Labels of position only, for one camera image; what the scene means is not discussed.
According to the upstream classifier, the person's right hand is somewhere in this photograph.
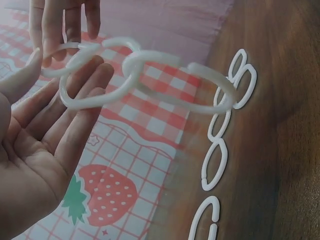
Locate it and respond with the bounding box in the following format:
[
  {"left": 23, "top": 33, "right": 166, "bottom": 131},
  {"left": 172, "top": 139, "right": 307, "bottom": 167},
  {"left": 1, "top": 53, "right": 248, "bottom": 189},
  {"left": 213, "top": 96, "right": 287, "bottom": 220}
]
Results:
[{"left": 28, "top": 0, "right": 101, "bottom": 62}]

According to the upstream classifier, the person's left hand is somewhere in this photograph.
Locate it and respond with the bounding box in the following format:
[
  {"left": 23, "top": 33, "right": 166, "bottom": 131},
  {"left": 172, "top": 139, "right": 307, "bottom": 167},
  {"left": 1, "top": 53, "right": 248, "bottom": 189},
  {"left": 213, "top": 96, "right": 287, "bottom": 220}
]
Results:
[{"left": 0, "top": 47, "right": 116, "bottom": 240}]

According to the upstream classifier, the white plastic chain link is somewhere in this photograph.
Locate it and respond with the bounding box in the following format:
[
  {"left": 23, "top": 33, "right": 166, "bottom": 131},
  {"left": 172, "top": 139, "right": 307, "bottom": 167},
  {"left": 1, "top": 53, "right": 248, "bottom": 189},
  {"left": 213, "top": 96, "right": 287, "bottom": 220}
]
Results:
[
  {"left": 59, "top": 36, "right": 142, "bottom": 112},
  {"left": 39, "top": 41, "right": 103, "bottom": 78},
  {"left": 121, "top": 49, "right": 239, "bottom": 116}
]

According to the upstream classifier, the row of white plastic rings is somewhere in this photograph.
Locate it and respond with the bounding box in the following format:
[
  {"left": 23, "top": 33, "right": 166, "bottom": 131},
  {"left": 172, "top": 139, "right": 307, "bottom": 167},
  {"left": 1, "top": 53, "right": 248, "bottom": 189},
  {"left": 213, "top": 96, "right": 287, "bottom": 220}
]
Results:
[{"left": 186, "top": 48, "right": 259, "bottom": 240}]

